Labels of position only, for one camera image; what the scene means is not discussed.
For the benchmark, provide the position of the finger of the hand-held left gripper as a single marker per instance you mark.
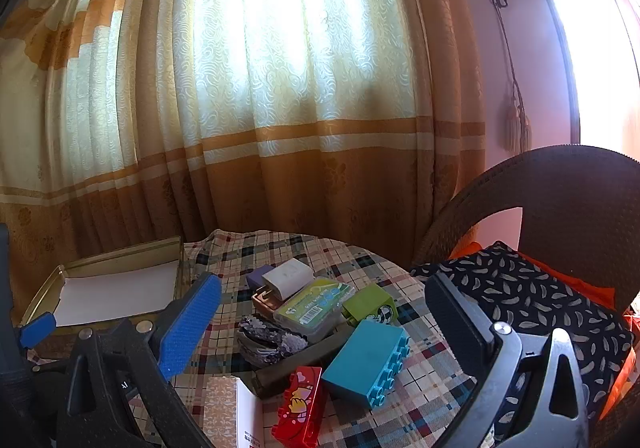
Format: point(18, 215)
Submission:
point(37, 330)

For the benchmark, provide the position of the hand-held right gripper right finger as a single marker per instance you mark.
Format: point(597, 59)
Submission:
point(455, 323)

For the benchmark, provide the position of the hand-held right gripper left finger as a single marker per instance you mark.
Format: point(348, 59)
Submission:
point(190, 323)

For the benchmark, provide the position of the copper tin box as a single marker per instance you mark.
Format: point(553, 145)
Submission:
point(262, 303)

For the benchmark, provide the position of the small purple box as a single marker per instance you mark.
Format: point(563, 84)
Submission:
point(255, 280)

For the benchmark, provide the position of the green building block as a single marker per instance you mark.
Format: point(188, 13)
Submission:
point(365, 303)

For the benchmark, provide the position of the gold tin tray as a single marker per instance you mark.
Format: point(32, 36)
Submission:
point(125, 250)

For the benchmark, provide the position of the teal building block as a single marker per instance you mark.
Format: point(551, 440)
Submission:
point(360, 358)

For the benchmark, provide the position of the white charger plug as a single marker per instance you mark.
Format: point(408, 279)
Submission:
point(287, 278)

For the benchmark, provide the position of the clear plastic box green label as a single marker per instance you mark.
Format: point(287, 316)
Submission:
point(310, 308)

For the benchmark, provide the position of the red building block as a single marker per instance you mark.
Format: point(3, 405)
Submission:
point(297, 408)

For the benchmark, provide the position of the navy feather print cushion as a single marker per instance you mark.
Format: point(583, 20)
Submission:
point(540, 288)

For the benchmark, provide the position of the white patterned carton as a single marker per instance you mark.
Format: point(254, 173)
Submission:
point(225, 413)

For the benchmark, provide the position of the dark olive long box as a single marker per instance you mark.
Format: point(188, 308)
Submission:
point(290, 373)

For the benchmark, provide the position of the orange cushion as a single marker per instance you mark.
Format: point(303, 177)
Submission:
point(590, 288)

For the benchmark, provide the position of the brown wicker chair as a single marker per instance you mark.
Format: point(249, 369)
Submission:
point(575, 188)

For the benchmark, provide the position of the cream and orange curtain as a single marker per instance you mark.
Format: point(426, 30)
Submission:
point(300, 77)

